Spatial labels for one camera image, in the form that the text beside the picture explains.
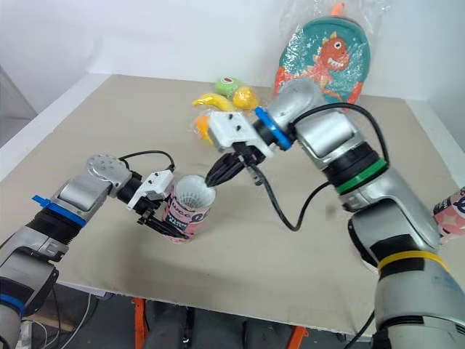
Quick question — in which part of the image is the pink patterned tube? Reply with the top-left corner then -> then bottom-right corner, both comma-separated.
431,186 -> 465,249
161,174 -> 216,246

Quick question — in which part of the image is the black cable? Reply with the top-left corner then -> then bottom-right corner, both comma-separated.
235,144 -> 330,232
118,150 -> 177,173
289,103 -> 390,167

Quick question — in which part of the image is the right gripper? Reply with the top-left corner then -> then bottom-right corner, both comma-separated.
205,142 -> 265,188

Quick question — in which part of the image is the green toy fruit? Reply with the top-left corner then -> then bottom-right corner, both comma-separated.
214,76 -> 241,97

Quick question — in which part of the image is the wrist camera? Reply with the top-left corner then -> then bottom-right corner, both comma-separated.
207,111 -> 281,159
126,169 -> 174,212

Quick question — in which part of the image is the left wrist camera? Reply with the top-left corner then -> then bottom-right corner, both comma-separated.
126,169 -> 174,212

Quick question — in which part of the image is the orange table leg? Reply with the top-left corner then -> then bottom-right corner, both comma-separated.
131,297 -> 147,349
288,325 -> 307,349

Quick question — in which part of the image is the yellow toy lemon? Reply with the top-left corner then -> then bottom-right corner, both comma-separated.
232,86 -> 260,111

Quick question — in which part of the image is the white shuttlecock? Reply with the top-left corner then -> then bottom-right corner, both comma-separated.
174,174 -> 216,209

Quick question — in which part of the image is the orange toy fruit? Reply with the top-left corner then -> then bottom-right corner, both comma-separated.
193,113 -> 214,143

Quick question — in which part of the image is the teal dinosaur backpack in bag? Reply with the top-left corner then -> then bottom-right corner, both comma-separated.
271,1 -> 383,112

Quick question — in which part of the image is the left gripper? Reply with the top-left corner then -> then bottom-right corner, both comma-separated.
135,198 -> 193,242

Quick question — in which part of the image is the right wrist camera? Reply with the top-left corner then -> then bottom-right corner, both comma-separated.
207,111 -> 281,159

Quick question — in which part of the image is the yellow toy banana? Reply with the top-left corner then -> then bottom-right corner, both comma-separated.
191,92 -> 238,113

